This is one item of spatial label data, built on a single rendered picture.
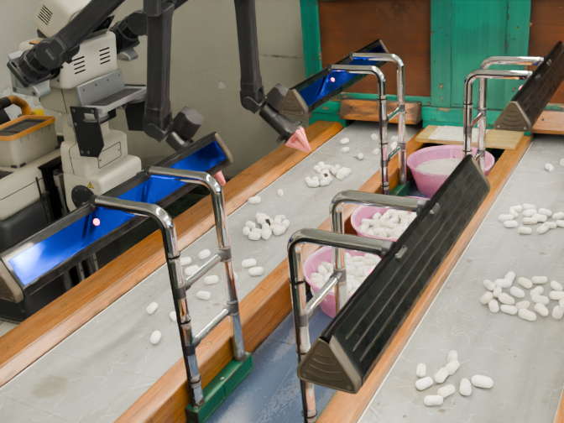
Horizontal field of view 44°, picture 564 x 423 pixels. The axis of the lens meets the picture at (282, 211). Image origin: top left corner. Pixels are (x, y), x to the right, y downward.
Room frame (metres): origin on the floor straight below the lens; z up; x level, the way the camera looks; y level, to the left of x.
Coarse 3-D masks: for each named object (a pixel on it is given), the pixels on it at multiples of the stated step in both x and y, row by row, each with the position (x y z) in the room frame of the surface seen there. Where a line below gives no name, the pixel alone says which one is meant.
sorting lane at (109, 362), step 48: (336, 144) 2.38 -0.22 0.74; (288, 192) 1.99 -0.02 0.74; (336, 192) 1.95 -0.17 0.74; (240, 240) 1.69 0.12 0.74; (288, 240) 1.66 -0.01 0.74; (144, 288) 1.48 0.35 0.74; (192, 288) 1.46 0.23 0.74; (240, 288) 1.44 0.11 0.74; (96, 336) 1.29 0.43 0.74; (144, 336) 1.28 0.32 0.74; (48, 384) 1.14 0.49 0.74; (96, 384) 1.12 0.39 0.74; (144, 384) 1.11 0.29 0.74
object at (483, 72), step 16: (512, 64) 1.86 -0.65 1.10; (528, 64) 1.84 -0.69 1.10; (480, 80) 1.90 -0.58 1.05; (464, 96) 1.78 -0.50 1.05; (480, 96) 1.90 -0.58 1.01; (464, 112) 1.78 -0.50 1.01; (480, 112) 1.88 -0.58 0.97; (464, 128) 1.77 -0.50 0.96; (480, 128) 1.90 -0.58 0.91; (464, 144) 1.77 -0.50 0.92; (480, 144) 1.90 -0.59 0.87; (480, 160) 1.90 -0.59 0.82
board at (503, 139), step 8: (432, 128) 2.34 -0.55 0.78; (424, 136) 2.27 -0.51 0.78; (488, 136) 2.21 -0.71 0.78; (496, 136) 2.20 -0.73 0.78; (504, 136) 2.20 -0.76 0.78; (512, 136) 2.19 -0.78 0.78; (520, 136) 2.18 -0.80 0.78; (456, 144) 2.19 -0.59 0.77; (472, 144) 2.16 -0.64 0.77; (488, 144) 2.14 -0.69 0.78; (496, 144) 2.13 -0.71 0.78; (504, 144) 2.12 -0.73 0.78; (512, 144) 2.11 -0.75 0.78
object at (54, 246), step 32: (192, 160) 1.38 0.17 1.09; (224, 160) 1.44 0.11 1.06; (128, 192) 1.21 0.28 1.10; (160, 192) 1.26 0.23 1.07; (64, 224) 1.08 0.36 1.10; (96, 224) 1.12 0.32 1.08; (128, 224) 1.16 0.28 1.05; (0, 256) 0.97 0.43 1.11; (32, 256) 1.00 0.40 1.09; (64, 256) 1.04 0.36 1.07; (0, 288) 0.95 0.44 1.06; (32, 288) 0.96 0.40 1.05
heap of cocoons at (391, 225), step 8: (376, 216) 1.76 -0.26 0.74; (384, 216) 1.75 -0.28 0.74; (392, 216) 1.75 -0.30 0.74; (400, 216) 1.74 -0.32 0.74; (408, 216) 1.73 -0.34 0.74; (368, 224) 1.72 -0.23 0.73; (376, 224) 1.70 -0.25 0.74; (384, 224) 1.70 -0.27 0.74; (392, 224) 1.69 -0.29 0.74; (400, 224) 1.68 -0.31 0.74; (408, 224) 1.71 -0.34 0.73; (368, 232) 1.65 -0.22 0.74; (376, 232) 1.66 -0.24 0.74; (384, 232) 1.65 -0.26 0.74; (392, 232) 1.66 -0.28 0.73; (400, 232) 1.64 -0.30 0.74
